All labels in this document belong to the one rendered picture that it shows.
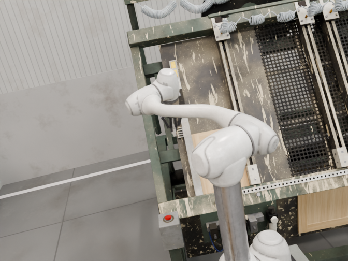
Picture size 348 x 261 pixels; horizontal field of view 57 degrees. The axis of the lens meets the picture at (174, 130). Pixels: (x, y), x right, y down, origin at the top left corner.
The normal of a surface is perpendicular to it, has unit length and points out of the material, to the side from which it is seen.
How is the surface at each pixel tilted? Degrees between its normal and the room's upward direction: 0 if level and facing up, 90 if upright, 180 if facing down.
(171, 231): 90
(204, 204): 57
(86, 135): 90
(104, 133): 90
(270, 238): 7
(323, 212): 90
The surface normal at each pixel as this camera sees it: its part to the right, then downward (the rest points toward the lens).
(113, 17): 0.18, 0.36
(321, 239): -0.17, -0.90
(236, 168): 0.53, 0.32
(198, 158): -0.83, 0.26
